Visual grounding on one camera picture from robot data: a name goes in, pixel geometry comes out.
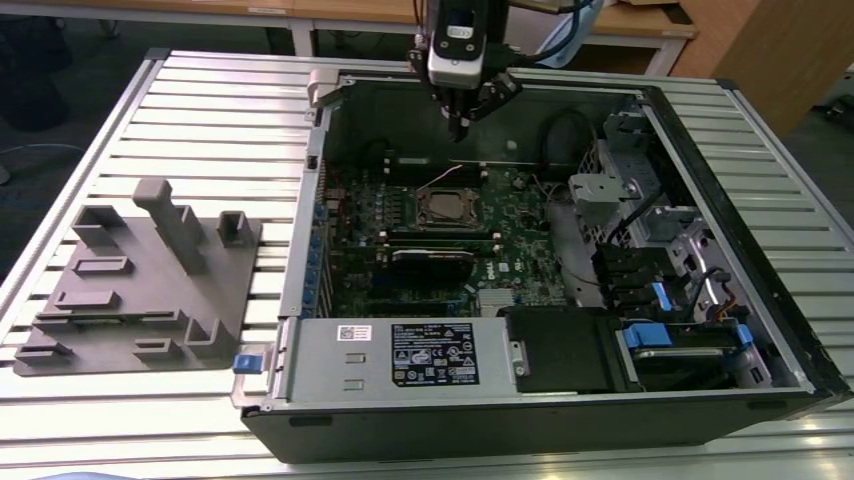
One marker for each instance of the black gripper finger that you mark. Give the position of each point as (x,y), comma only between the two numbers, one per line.
(453,105)
(500,95)

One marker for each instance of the black PC case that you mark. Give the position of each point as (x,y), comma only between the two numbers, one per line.
(534,435)

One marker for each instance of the hard disk in blue carrier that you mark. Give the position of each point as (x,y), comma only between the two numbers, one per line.
(676,370)

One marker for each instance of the wooden cabinet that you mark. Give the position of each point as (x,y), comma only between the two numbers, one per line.
(787,50)

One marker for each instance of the CPU socket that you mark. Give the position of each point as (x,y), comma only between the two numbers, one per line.
(467,226)

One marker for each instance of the CPU with silver top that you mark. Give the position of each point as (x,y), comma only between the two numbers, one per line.
(448,207)

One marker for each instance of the silver power supply unit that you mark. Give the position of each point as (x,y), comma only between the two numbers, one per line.
(320,360)

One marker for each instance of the graphics card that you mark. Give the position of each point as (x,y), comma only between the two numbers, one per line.
(433,265)

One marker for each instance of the grey parts rack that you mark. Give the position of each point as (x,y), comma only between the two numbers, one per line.
(153,300)

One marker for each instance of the green motherboard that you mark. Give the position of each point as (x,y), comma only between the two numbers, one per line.
(527,250)

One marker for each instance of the blue plastic latch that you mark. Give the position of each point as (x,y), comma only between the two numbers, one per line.
(247,364)

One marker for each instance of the wooden desk white frame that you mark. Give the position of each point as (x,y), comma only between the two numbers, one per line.
(133,4)
(640,25)

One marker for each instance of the silver finned heat sink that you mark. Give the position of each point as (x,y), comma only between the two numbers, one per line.
(499,297)

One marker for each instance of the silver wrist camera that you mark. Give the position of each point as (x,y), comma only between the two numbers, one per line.
(456,65)

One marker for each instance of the grey case latch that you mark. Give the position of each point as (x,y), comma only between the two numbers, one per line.
(323,82)

